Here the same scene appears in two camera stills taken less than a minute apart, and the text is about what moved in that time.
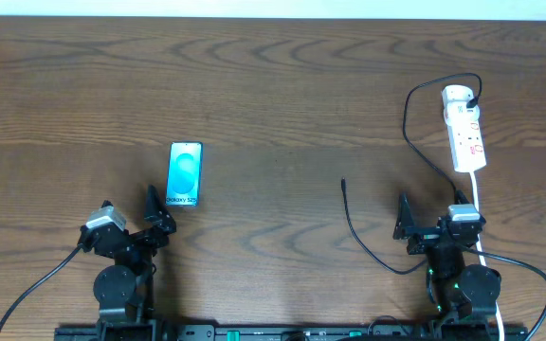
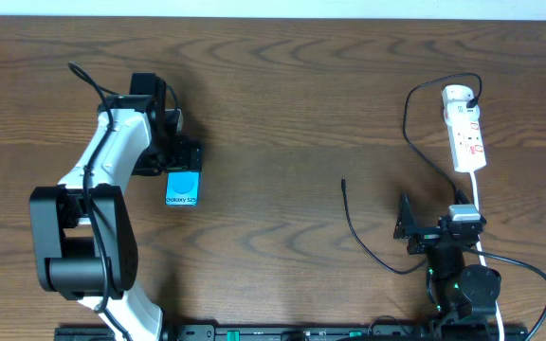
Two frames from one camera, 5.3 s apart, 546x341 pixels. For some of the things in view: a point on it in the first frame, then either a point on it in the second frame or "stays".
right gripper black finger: [405, 218] stays
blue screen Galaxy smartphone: [183, 179] stays
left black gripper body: [148, 244] to [172, 152]
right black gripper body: [425, 238] stays
